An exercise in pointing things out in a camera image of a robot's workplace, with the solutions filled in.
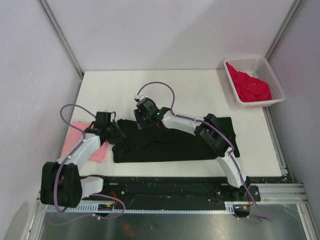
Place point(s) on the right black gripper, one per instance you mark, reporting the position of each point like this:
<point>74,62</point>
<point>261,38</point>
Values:
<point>140,123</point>

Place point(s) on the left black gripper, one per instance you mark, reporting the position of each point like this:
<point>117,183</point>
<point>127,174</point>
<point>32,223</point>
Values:
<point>113,124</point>

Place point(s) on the black t shirt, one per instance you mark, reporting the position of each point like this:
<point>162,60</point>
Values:
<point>157,144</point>

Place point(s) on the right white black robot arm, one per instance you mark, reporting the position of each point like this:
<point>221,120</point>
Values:
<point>208,129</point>

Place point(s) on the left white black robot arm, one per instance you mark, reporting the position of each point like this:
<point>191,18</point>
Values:
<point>61,184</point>

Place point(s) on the pink folded t shirt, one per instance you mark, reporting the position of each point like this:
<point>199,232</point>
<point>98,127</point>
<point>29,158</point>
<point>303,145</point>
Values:
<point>74,136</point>

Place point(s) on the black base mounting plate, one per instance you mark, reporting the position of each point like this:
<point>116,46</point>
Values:
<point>166,204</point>

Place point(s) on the red crumpled t shirt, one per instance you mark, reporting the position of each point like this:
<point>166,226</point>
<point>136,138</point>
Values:
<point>248,88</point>

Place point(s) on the white plastic basket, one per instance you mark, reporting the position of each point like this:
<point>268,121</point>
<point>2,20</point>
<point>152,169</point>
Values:
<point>257,67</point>

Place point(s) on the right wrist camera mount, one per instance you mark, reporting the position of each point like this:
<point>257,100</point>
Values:
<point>139,97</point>

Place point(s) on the left aluminium frame post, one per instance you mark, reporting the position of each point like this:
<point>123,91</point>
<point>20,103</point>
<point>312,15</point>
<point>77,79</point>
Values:
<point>53,22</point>

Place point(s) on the aluminium frame post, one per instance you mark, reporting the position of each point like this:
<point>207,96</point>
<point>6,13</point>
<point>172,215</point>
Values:
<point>284,27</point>
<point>53,22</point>

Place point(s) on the right aluminium frame post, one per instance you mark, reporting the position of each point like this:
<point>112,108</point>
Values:
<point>284,27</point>

